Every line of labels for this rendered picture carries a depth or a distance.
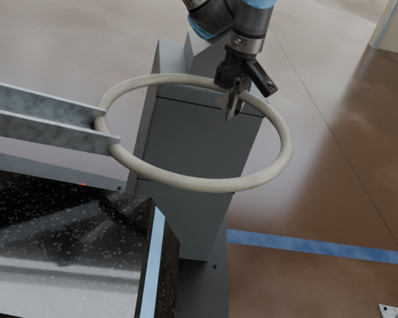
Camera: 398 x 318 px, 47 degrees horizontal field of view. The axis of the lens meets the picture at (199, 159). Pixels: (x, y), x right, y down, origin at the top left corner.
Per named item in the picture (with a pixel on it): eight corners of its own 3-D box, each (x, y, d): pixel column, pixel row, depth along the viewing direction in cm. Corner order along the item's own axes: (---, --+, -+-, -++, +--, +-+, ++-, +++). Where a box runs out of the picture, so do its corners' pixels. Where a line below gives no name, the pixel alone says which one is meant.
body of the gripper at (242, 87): (226, 77, 135) (235, 38, 128) (251, 89, 131) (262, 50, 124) (212, 85, 129) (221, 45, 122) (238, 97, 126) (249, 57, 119)
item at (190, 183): (131, 214, 87) (132, 203, 85) (71, 86, 120) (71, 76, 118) (331, 176, 108) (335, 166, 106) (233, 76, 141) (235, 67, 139)
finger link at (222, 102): (213, 113, 135) (223, 84, 131) (230, 122, 133) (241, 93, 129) (208, 115, 132) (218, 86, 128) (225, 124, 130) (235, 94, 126)
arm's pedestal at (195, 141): (114, 187, 237) (146, 29, 190) (208, 200, 248) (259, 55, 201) (107, 260, 196) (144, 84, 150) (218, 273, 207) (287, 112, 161)
